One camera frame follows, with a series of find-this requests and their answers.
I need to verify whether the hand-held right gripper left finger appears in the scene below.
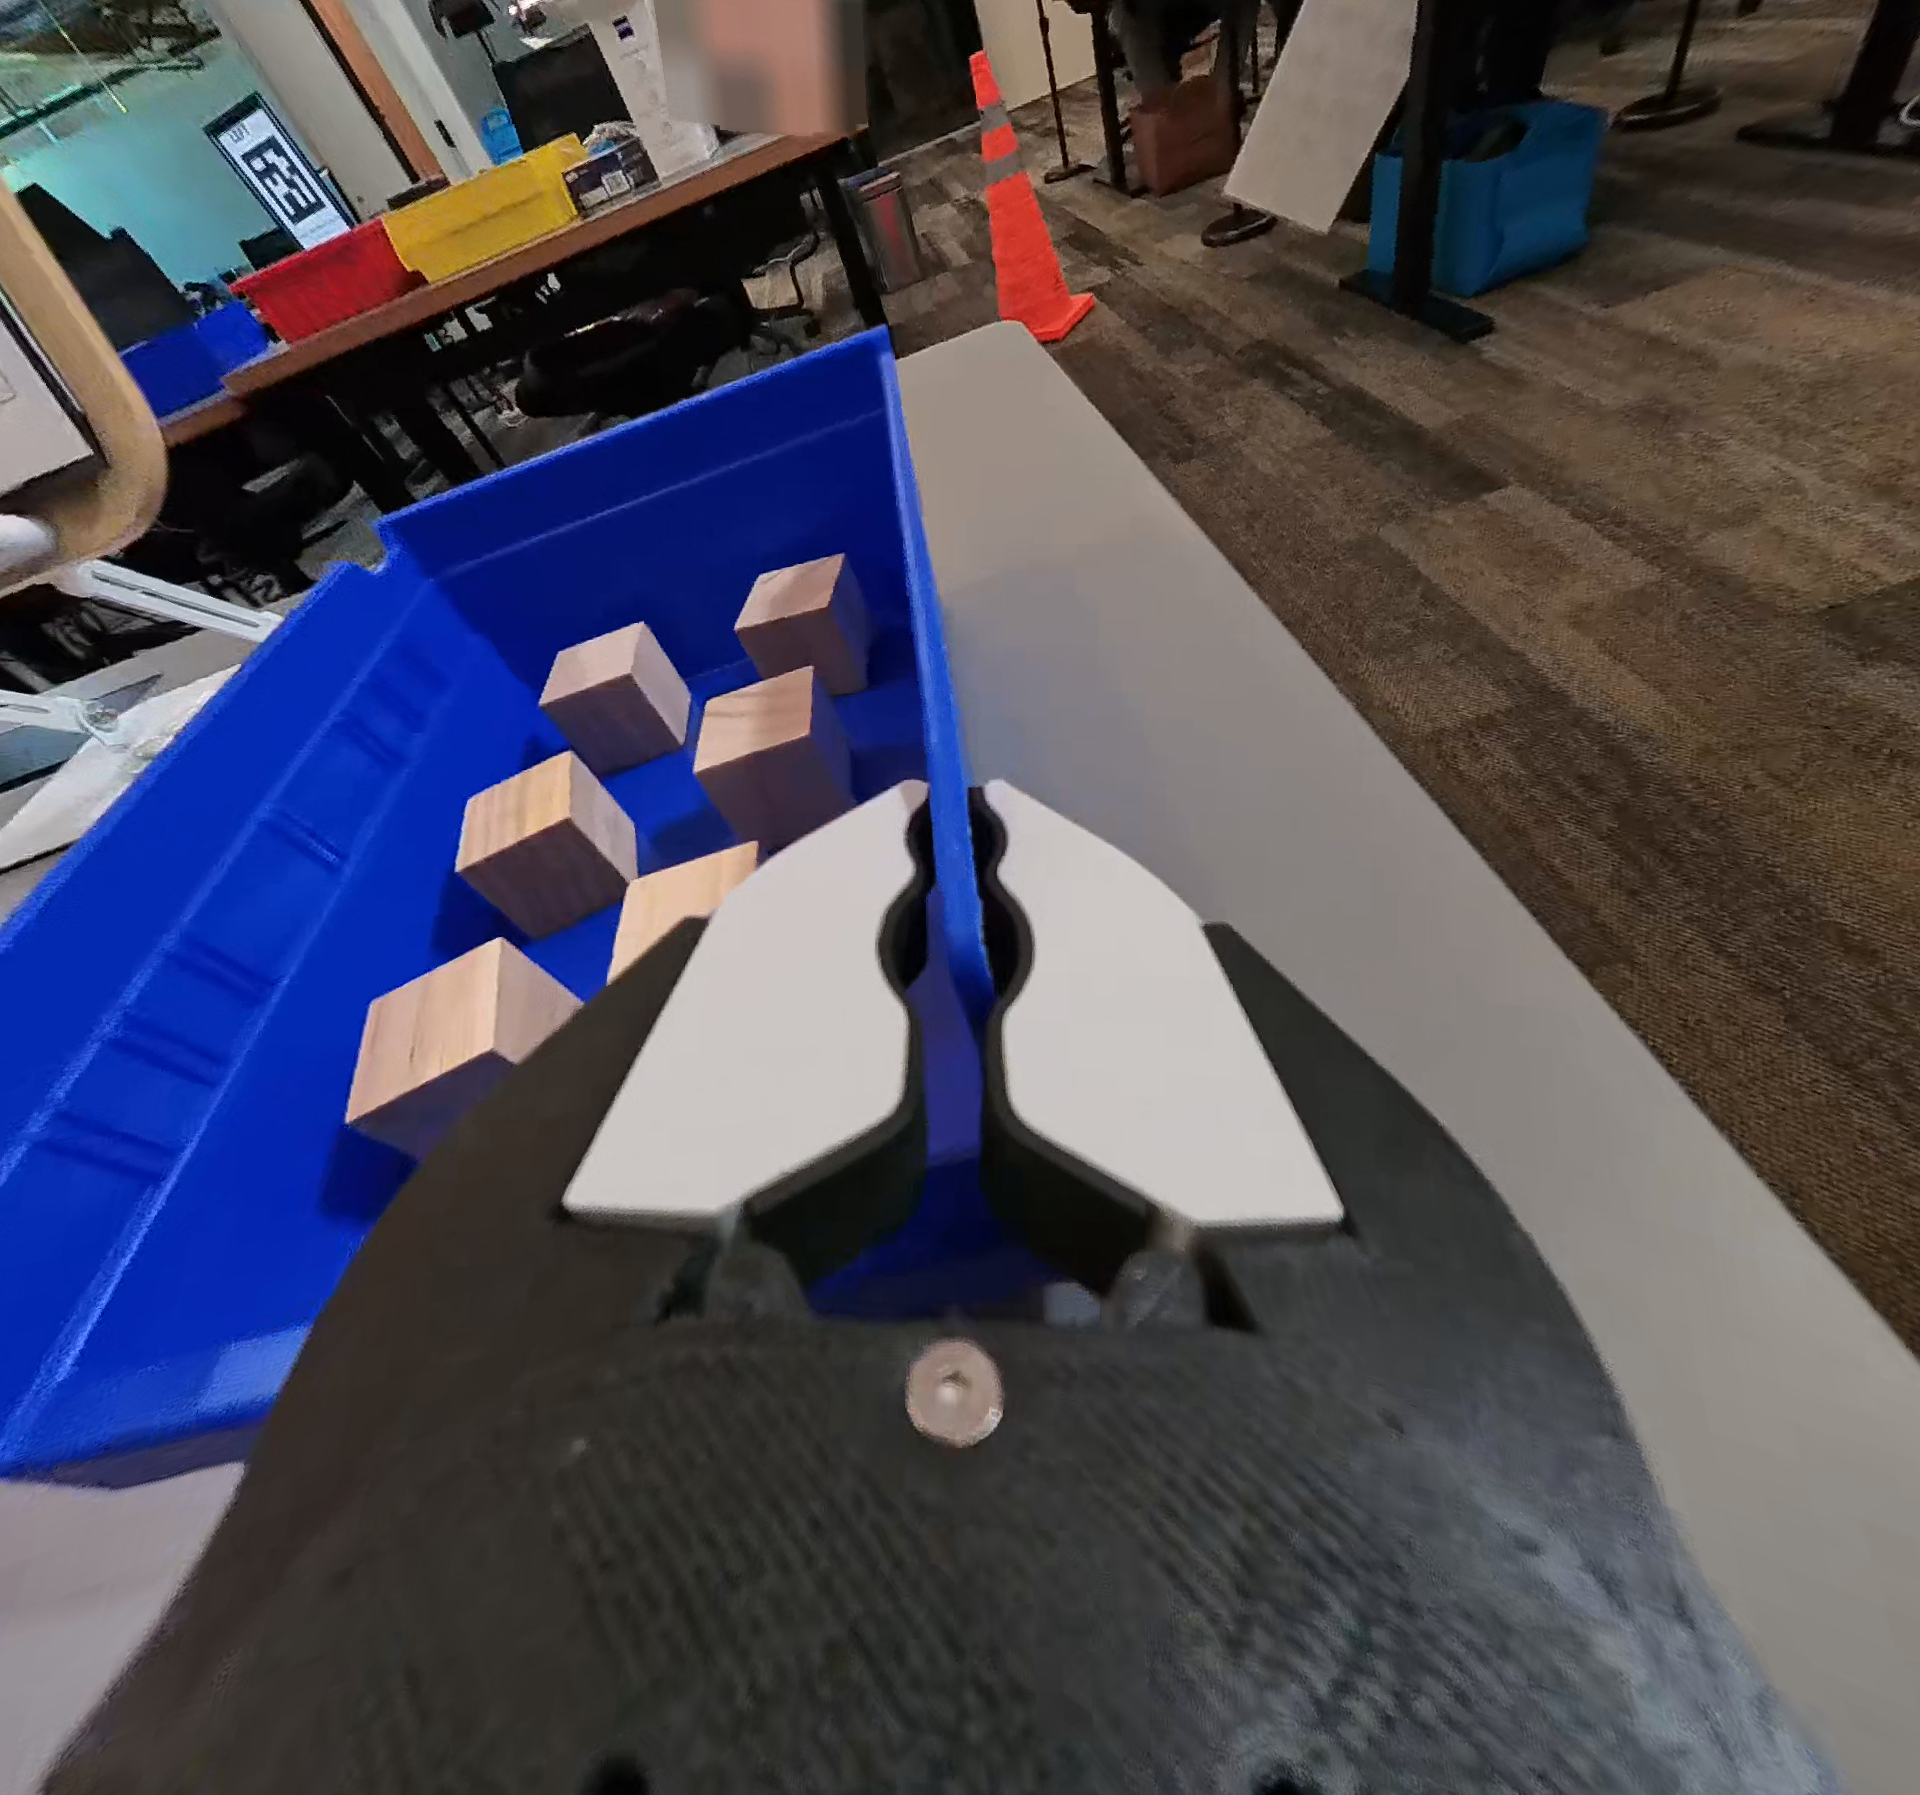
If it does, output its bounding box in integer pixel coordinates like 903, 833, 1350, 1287
561, 779, 929, 1294

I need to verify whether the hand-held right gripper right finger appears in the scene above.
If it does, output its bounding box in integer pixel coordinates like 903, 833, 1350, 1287
975, 779, 1346, 1302

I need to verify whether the group of wooden blocks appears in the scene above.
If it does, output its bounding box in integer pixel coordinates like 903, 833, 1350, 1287
344, 552, 875, 1163

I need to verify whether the blue plastic bin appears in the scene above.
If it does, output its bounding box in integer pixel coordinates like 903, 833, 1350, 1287
0, 327, 1083, 1489

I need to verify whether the grey desk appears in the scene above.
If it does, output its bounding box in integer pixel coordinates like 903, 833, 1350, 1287
0, 320, 1920, 1795

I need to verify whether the white metal document stand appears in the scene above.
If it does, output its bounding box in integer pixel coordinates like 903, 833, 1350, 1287
0, 505, 286, 867

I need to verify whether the orange traffic cone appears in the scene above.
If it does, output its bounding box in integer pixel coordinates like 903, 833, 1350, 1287
966, 51, 1097, 345

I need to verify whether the silver trash can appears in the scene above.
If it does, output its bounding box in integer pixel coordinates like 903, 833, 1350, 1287
840, 166, 924, 294

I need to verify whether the red plastic bin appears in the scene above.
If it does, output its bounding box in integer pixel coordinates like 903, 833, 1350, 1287
228, 219, 422, 345

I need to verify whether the small blue bin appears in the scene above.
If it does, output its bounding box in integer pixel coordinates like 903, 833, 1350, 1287
120, 300, 273, 417

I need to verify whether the yellow plastic bin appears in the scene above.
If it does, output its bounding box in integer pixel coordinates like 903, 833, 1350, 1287
382, 133, 590, 285

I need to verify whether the brown cardboard box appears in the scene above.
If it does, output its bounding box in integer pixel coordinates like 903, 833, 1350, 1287
1128, 77, 1238, 199

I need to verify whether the blue bag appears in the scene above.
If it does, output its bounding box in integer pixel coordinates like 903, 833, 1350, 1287
1367, 99, 1611, 298

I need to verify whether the white sign board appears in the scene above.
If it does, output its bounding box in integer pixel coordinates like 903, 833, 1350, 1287
1221, 0, 1419, 234

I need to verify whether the framed tag sign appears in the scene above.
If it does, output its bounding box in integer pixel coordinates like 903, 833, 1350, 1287
202, 91, 359, 252

